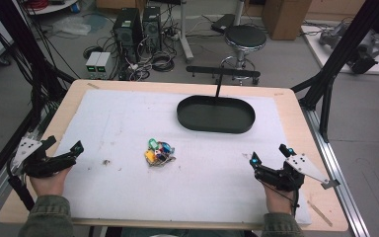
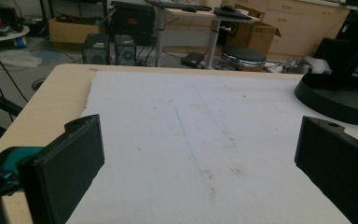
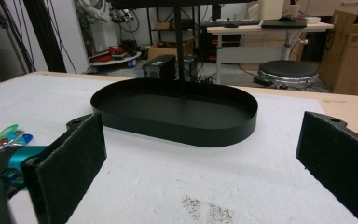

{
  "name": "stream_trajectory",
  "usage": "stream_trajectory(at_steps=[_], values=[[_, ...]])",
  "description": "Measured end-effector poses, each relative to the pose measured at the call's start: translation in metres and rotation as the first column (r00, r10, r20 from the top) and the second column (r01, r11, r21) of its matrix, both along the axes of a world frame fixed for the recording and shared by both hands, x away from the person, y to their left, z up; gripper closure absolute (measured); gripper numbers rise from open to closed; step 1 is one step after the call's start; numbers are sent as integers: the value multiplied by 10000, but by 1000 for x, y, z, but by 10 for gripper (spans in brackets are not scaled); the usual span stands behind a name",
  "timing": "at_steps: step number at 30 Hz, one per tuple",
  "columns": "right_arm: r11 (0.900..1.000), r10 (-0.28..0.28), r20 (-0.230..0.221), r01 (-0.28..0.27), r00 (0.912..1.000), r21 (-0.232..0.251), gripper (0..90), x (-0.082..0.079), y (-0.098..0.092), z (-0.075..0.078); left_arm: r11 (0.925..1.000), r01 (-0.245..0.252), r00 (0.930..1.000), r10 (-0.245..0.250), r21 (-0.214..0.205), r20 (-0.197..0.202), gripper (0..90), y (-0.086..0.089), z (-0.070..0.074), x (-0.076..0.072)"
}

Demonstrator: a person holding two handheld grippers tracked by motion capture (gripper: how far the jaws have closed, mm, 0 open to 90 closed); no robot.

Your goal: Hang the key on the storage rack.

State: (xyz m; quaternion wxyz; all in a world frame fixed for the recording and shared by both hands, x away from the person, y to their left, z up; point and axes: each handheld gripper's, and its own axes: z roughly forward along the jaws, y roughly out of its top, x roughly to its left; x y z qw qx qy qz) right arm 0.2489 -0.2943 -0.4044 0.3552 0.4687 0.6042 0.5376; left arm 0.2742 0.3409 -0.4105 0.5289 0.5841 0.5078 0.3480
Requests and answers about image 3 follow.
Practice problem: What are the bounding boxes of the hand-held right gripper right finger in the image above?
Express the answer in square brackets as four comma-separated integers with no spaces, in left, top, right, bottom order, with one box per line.
[296,111,358,224]

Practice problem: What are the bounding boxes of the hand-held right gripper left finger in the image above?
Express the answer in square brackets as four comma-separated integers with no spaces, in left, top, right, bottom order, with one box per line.
[21,112,107,224]

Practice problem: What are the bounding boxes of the teal carabiner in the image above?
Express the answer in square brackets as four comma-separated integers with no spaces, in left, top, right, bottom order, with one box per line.
[0,145,48,189]

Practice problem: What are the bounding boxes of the bunch of colourful keys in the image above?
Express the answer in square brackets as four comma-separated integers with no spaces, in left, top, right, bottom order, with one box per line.
[0,123,34,166]

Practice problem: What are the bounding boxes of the large cardboard box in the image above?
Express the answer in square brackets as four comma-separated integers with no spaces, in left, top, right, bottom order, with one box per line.
[318,9,358,97]

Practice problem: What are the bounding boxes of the white felt mat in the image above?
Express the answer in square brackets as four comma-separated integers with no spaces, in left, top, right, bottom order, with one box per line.
[0,74,358,224]

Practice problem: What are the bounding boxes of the round black stool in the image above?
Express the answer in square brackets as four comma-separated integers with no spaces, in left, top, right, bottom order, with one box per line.
[257,60,320,90]

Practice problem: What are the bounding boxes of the white round platform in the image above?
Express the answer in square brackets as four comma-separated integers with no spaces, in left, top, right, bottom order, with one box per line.
[88,50,143,67]

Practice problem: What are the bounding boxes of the black two-tier oval tray stand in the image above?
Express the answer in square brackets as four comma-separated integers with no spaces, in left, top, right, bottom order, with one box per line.
[90,0,259,147]

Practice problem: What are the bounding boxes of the red object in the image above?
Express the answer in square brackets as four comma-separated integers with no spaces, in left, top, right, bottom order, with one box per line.
[98,45,126,63]

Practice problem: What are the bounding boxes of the black computer case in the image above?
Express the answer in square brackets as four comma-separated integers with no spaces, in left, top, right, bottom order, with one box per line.
[142,54,178,80]

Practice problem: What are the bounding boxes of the small cardboard box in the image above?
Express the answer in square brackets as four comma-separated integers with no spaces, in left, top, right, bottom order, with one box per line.
[146,36,198,62]

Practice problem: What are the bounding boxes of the light wooden desk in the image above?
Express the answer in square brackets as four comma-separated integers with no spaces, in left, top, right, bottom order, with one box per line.
[206,21,335,85]

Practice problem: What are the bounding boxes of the black keyboard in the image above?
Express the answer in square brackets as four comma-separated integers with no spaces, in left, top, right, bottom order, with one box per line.
[201,19,262,28]

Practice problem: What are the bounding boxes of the black strap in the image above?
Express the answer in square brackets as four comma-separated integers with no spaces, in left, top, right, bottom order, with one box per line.
[0,148,23,179]

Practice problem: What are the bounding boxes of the black hanging cables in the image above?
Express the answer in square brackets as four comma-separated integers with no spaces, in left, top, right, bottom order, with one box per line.
[0,0,37,73]

